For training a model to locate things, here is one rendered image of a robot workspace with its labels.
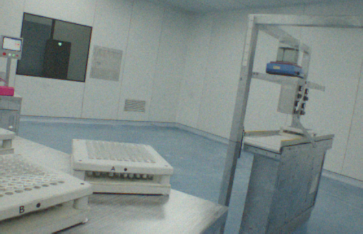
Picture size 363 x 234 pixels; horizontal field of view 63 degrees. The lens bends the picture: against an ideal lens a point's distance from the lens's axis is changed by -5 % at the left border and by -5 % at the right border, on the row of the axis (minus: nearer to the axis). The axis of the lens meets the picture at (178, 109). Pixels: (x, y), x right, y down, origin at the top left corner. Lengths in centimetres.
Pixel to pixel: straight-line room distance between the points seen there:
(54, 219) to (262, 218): 190
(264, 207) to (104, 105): 521
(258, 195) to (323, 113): 353
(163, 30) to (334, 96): 415
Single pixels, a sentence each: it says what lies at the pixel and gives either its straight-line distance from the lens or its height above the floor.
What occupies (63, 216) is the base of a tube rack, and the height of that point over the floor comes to 89.
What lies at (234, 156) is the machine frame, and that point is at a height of 72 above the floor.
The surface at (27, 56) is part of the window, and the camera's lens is 639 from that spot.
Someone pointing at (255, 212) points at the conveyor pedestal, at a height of 33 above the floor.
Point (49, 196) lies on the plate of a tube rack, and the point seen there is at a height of 94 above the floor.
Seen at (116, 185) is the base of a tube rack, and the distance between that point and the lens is 78.
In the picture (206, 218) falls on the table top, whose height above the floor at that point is 86.
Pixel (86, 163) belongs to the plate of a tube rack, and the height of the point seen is 94.
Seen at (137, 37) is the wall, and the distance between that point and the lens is 726.
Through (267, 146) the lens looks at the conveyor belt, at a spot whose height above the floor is 82.
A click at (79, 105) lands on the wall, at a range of 676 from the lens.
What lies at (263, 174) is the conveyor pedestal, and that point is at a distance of 227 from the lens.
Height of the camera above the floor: 115
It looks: 5 degrees down
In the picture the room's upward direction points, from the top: 9 degrees clockwise
